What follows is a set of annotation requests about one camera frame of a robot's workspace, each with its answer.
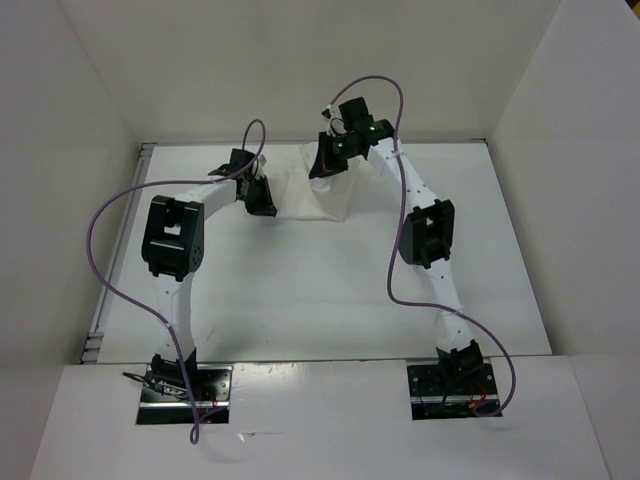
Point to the white pleated skirt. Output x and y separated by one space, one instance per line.
299 198

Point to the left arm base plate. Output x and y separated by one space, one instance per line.
164 404

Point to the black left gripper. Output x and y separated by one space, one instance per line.
266 206

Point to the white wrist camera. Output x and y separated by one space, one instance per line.
258 166
334 122

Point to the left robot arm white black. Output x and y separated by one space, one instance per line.
173 248

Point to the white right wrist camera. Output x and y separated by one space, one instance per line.
334 122

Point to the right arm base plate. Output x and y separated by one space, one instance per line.
431 399

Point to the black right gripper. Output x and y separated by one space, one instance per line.
323 162

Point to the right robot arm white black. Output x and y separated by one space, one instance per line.
425 236

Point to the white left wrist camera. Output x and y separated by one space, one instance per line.
258 166

